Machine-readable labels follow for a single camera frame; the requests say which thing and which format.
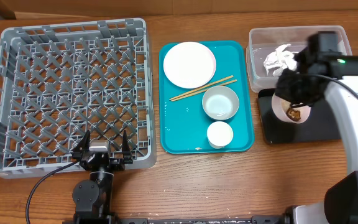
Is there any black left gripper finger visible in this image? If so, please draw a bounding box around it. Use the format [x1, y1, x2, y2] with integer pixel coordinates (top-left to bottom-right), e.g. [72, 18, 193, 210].
[122, 130, 133, 164]
[71, 130, 91, 161]

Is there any pink shallow bowl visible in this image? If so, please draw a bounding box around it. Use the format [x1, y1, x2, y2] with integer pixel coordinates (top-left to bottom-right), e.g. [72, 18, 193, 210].
[271, 94, 311, 124]

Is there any brown food scrap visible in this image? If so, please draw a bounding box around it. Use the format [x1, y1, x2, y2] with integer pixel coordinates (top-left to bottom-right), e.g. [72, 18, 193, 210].
[286, 108, 301, 121]

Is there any white paper napkin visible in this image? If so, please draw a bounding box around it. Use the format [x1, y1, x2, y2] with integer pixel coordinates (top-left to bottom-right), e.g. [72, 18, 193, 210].
[263, 44, 297, 77]

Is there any grey bowl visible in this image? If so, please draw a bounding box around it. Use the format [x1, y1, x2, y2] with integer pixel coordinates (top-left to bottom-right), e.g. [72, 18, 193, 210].
[202, 86, 239, 121]

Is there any white cup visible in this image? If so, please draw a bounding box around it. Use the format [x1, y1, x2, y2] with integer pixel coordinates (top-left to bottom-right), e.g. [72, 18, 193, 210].
[207, 121, 234, 149]

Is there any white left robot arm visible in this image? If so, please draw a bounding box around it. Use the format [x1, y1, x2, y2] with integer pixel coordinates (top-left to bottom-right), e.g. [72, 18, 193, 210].
[71, 131, 133, 224]

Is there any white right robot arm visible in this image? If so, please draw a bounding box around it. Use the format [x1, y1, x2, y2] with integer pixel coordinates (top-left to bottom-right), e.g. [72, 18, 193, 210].
[271, 31, 358, 224]

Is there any clear plastic waste bin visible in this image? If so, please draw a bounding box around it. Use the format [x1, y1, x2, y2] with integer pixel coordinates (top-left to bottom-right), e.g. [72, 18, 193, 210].
[246, 26, 352, 93]

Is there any black tray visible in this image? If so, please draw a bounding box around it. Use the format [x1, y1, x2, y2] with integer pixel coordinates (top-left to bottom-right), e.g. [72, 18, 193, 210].
[257, 88, 341, 144]

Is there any wooden chopstick lower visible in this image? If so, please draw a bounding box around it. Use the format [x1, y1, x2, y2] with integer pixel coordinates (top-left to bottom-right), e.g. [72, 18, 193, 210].
[170, 79, 238, 103]

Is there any wooden chopstick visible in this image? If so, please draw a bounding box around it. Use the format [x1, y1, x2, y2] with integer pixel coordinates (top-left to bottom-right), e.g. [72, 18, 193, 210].
[170, 75, 236, 101]
[170, 79, 238, 103]

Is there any wooden chopstick upper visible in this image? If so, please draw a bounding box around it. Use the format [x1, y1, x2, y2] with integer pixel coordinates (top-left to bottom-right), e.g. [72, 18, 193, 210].
[170, 75, 236, 101]

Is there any grey dish rack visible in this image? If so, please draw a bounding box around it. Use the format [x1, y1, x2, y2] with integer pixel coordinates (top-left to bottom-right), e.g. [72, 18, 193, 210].
[0, 18, 157, 179]

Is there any teal plastic tray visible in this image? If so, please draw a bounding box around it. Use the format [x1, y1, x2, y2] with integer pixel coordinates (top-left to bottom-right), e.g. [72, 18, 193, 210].
[159, 40, 255, 154]

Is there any large white plate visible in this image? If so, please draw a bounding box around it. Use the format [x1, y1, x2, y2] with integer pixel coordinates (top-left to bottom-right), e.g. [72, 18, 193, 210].
[162, 42, 217, 89]

